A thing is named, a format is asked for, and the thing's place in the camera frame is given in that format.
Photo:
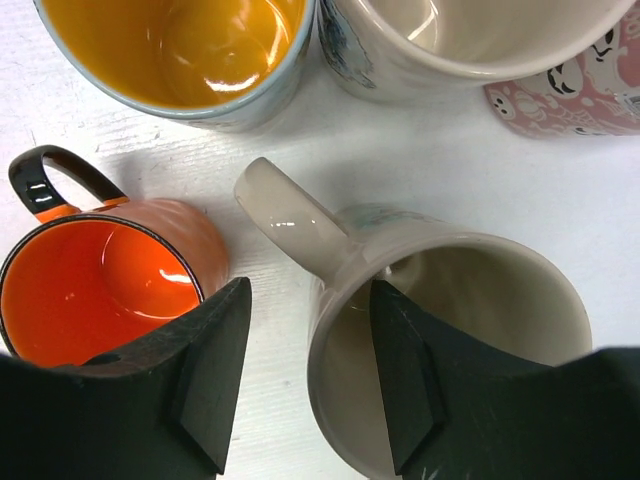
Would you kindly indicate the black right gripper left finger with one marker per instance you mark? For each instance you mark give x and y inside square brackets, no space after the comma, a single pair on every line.
[159,407]

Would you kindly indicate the blue mug orange interior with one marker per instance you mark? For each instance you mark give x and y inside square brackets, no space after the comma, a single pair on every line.
[220,65]

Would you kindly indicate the cream coral-pattern mug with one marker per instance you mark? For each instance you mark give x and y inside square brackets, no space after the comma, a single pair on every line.
[492,288]

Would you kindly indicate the cream seahorse mug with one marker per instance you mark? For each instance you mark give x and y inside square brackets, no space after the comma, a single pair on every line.
[403,51]

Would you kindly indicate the orange black-handled mug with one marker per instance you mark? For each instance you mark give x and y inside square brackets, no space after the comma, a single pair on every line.
[100,269]

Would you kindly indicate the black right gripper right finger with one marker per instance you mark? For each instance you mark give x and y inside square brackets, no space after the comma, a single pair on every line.
[457,408]

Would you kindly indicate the pink ghost pumpkin mug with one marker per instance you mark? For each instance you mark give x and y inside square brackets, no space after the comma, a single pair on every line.
[593,94]

